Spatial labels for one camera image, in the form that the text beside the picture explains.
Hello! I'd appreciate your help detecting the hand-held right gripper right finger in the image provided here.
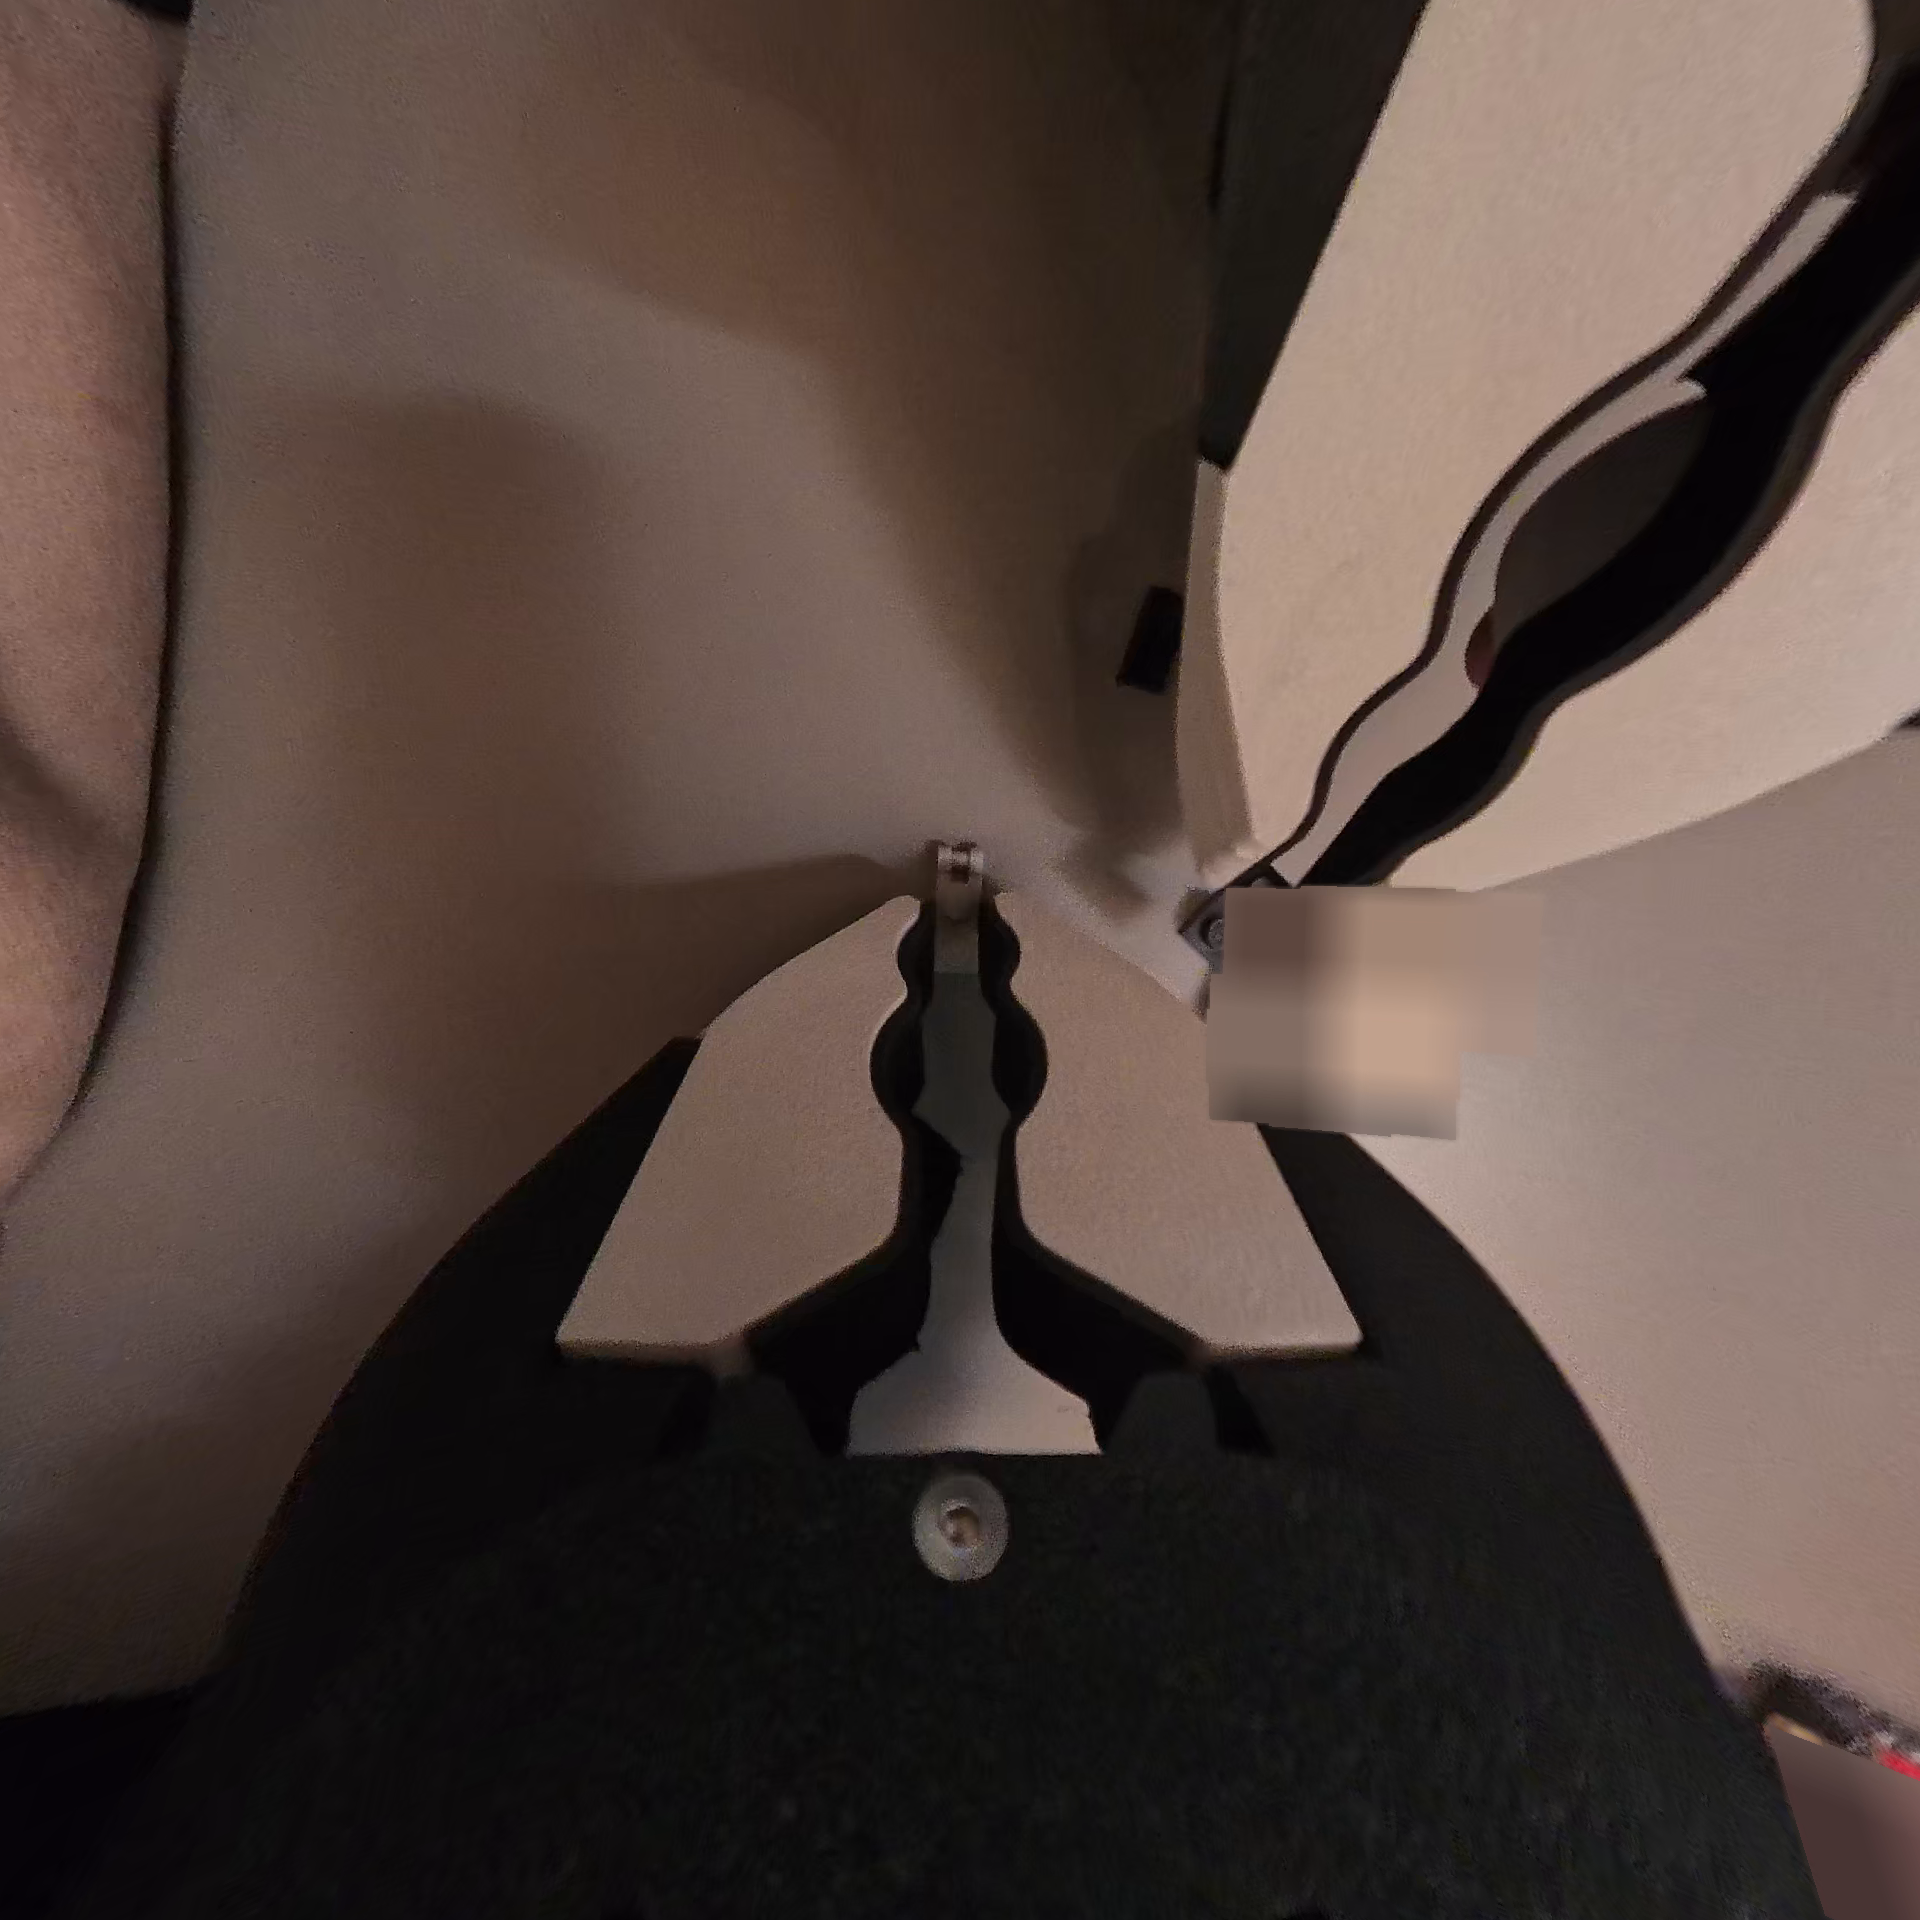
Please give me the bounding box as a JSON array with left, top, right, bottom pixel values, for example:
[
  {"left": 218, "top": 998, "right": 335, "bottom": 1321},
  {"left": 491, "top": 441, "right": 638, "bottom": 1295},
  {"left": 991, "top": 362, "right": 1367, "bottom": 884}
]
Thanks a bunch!
[{"left": 983, "top": 895, "right": 1367, "bottom": 1454}]

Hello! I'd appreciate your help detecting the light grey lego clip plate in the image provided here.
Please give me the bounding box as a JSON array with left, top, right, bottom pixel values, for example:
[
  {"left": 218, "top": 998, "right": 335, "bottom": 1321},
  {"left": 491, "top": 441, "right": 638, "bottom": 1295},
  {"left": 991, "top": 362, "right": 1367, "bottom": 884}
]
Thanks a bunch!
[{"left": 931, "top": 839, "right": 988, "bottom": 976}]

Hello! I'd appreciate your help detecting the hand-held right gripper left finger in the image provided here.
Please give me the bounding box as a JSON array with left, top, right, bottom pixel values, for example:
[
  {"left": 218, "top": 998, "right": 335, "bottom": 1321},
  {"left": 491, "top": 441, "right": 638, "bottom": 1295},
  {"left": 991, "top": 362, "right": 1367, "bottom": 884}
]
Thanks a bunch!
[{"left": 555, "top": 894, "right": 965, "bottom": 1454}]

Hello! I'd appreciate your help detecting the beige cloth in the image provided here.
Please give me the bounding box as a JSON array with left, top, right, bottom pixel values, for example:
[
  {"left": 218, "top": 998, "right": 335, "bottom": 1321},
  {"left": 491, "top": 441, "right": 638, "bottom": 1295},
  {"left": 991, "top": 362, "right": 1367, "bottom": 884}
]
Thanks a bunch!
[{"left": 0, "top": 0, "right": 176, "bottom": 1190}]

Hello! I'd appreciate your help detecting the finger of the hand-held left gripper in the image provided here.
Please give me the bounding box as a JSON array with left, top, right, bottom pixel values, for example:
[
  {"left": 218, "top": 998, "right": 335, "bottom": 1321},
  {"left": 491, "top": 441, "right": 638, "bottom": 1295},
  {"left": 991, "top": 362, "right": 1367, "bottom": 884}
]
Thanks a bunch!
[
  {"left": 1283, "top": 0, "right": 1920, "bottom": 894},
  {"left": 1184, "top": 0, "right": 1884, "bottom": 903}
]

